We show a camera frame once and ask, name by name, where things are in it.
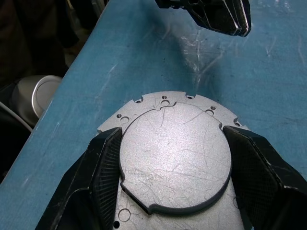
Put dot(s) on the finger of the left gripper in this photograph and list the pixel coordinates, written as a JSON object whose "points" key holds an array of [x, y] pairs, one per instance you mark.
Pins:
{"points": [[211, 14], [242, 16]]}

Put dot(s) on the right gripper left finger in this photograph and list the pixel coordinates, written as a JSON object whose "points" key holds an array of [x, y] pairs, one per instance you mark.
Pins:
{"points": [[91, 182]]}

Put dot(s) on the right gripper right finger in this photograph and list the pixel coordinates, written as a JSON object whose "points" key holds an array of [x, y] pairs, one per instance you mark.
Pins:
{"points": [[263, 187]]}

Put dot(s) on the blue plastic table mat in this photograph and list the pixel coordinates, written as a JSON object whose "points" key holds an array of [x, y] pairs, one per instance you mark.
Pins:
{"points": [[144, 60]]}

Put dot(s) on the grey rounded cylinder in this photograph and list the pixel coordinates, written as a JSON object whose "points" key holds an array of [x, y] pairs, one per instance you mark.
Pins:
{"points": [[31, 95]]}

